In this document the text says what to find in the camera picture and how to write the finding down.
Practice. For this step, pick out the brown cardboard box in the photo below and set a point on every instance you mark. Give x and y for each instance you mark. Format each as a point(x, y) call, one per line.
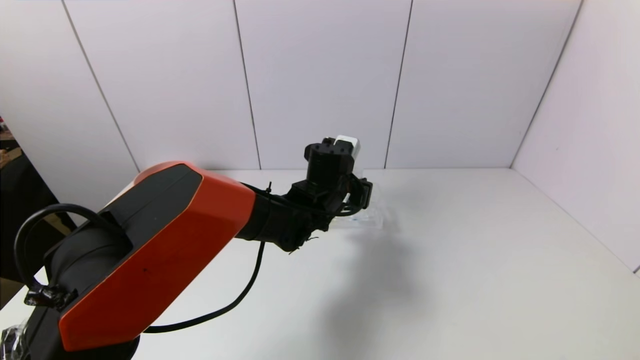
point(62, 225)

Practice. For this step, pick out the clear acrylic test tube rack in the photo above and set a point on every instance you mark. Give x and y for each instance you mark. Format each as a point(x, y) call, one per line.
point(377, 215)

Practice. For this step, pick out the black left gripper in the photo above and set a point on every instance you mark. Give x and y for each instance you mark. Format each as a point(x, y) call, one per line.
point(366, 194)

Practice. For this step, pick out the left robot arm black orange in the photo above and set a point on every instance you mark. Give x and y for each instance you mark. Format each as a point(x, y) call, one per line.
point(150, 250)

